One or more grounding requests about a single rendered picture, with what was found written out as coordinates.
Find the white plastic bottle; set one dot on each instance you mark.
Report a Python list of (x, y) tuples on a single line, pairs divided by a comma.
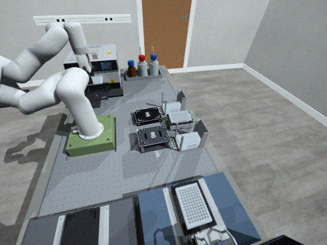
[(142, 69)]

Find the brown glass bottle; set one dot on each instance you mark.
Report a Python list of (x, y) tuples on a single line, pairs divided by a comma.
[(132, 72)]

